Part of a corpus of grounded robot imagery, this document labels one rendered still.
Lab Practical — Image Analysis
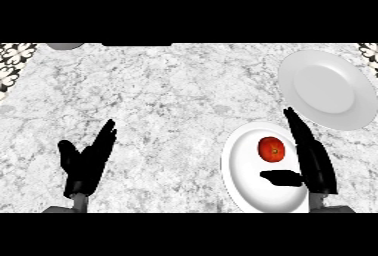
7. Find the pale grey plate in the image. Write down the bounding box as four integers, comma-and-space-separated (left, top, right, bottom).
278, 49, 378, 132

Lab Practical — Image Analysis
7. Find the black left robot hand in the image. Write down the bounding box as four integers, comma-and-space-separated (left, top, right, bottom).
56, 118, 120, 200

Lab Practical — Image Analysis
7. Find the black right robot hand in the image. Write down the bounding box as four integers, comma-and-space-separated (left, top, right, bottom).
259, 106, 340, 196

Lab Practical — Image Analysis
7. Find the grey round object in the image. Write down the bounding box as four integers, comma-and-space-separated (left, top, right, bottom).
46, 42, 87, 51

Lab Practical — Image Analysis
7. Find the white plate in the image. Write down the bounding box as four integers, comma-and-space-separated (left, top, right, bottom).
219, 121, 313, 214

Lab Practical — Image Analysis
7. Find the red tomato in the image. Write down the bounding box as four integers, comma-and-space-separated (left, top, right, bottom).
257, 136, 288, 164

